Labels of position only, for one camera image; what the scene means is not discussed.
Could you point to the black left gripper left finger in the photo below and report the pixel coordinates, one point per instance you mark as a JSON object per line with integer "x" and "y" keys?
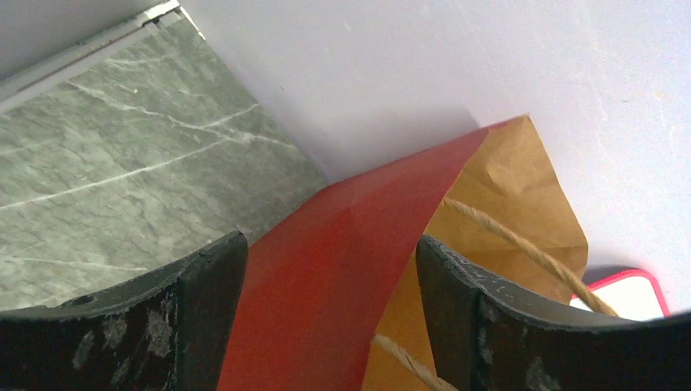
{"x": 167, "y": 329}

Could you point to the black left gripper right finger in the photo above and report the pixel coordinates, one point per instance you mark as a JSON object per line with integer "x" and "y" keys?
{"x": 487, "y": 333}

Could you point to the red brown paper bag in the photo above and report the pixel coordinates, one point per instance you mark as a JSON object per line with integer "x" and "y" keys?
{"x": 341, "y": 268}

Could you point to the pink framed whiteboard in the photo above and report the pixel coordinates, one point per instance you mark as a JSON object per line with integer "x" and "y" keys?
{"x": 633, "y": 294}

